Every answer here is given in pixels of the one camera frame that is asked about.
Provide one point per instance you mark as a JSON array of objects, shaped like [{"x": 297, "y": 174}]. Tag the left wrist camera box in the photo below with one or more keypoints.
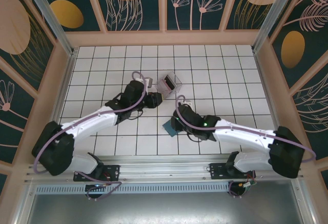
[{"x": 150, "y": 81}]

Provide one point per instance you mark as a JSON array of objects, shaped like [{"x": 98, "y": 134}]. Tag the grey metal sheet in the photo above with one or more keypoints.
[{"x": 164, "y": 208}]

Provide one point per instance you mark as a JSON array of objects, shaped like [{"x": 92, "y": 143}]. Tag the aluminium frame post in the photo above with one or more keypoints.
[
  {"x": 51, "y": 13},
  {"x": 273, "y": 13}
]

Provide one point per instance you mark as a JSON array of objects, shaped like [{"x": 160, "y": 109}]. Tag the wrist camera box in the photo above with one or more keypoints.
[
  {"x": 150, "y": 81},
  {"x": 188, "y": 104}
]

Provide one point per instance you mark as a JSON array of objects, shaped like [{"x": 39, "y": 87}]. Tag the teal leather card holder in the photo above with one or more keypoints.
[{"x": 167, "y": 127}]

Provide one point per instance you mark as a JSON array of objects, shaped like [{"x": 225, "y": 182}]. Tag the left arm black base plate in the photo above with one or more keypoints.
[{"x": 112, "y": 172}]

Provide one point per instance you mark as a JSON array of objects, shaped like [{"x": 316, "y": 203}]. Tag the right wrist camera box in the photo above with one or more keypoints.
[{"x": 188, "y": 104}]

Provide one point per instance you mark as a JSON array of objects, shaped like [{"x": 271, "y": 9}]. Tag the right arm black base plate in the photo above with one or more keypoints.
[{"x": 217, "y": 172}]

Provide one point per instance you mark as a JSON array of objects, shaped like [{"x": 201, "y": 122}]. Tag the aluminium mounting rail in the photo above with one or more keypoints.
[{"x": 164, "y": 170}]

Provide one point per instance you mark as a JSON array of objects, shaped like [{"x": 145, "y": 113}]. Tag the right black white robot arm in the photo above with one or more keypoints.
[{"x": 243, "y": 137}]

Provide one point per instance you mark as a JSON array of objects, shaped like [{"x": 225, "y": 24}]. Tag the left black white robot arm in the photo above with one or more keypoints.
[{"x": 89, "y": 121}]

